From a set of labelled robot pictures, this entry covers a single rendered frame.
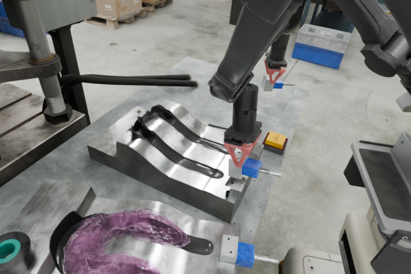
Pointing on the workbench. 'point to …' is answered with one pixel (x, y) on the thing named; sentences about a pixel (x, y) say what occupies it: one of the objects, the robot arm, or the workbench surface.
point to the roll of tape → (17, 261)
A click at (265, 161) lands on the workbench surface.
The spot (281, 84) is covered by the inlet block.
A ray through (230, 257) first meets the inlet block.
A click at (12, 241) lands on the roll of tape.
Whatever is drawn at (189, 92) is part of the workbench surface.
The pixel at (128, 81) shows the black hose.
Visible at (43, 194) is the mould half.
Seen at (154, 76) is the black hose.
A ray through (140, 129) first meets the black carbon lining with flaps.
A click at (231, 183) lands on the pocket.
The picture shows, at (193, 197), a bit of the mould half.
